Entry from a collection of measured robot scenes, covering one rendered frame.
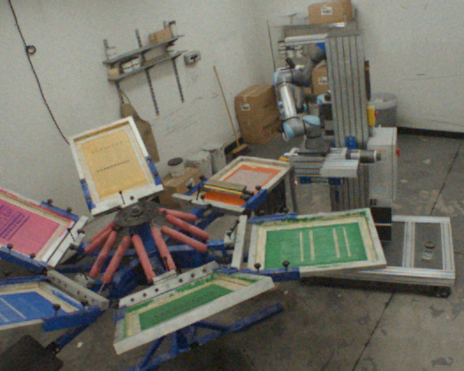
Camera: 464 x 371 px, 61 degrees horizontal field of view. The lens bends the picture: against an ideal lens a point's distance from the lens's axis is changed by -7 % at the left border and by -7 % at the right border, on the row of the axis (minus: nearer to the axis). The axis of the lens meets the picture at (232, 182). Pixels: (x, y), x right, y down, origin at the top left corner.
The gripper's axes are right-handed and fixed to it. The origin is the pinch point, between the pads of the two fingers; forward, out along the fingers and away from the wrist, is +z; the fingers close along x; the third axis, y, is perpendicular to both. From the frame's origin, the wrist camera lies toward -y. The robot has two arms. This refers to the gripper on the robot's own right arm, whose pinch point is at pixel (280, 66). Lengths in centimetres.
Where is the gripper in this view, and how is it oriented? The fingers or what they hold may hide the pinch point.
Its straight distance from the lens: 396.3
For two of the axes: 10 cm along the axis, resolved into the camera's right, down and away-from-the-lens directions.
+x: 6.9, -5.4, 4.8
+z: -6.7, -2.3, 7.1
